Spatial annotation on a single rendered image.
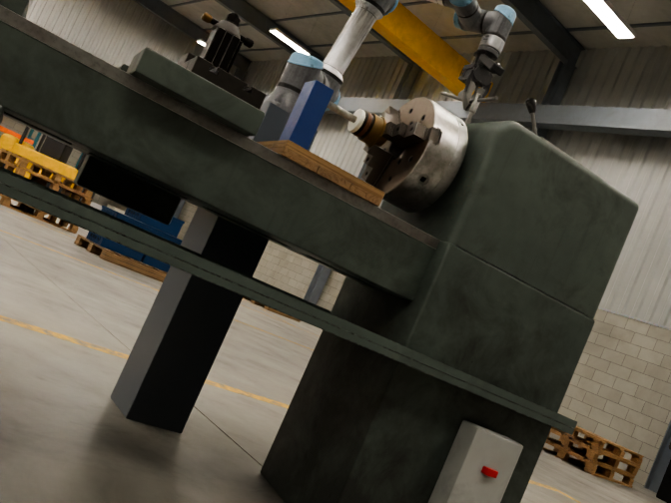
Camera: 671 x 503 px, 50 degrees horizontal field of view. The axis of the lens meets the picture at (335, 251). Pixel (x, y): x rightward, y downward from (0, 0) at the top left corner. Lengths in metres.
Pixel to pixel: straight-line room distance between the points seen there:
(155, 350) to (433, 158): 1.06
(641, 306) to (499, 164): 11.13
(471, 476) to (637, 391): 10.61
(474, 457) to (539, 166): 0.83
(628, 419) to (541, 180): 10.60
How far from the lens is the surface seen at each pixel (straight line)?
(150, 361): 2.36
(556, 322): 2.22
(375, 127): 2.02
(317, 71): 2.51
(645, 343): 12.77
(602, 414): 12.80
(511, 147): 2.05
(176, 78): 1.64
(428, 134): 1.99
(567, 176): 2.18
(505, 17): 2.48
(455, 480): 2.06
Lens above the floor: 0.58
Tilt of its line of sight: 4 degrees up
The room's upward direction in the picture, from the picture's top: 24 degrees clockwise
